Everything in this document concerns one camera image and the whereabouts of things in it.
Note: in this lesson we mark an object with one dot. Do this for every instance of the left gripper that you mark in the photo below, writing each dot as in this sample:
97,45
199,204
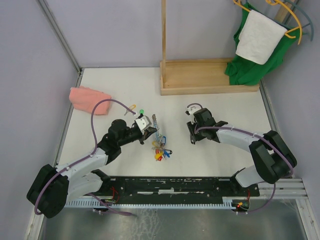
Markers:
148,132

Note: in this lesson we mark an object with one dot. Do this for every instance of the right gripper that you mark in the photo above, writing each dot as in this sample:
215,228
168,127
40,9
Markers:
194,137

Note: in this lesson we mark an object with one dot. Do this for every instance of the metal keyring plate with keys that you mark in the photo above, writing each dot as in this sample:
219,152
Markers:
159,144

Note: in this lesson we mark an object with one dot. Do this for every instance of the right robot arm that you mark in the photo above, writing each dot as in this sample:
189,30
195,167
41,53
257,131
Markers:
272,158

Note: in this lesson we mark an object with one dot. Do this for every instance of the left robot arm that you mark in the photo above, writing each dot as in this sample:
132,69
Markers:
54,187

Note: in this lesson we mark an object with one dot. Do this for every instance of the yellow tag key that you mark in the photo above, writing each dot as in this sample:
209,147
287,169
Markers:
130,110

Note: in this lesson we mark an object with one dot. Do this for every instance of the wooden rack stand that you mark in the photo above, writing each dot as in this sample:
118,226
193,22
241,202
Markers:
195,76

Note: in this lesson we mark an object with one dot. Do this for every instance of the pink folded towel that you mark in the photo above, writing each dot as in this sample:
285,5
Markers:
85,99

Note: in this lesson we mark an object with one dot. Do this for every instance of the green cloth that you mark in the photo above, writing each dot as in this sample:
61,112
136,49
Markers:
245,72

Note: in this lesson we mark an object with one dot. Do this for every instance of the white towel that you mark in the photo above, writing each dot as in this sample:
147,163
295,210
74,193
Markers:
258,38

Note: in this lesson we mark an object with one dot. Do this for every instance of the grey-green hanger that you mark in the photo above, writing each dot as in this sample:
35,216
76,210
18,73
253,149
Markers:
297,5

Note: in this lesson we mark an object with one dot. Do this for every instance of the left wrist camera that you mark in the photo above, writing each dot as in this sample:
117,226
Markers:
143,122

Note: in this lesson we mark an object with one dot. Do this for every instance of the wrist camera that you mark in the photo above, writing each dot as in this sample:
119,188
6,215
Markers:
143,122
192,108

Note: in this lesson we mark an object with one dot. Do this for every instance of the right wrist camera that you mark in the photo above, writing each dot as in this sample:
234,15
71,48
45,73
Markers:
192,108

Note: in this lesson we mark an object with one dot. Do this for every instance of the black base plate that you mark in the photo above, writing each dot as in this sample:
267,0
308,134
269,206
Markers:
144,190

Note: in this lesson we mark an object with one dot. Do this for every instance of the metal corner frame post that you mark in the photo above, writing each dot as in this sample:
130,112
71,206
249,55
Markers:
49,15

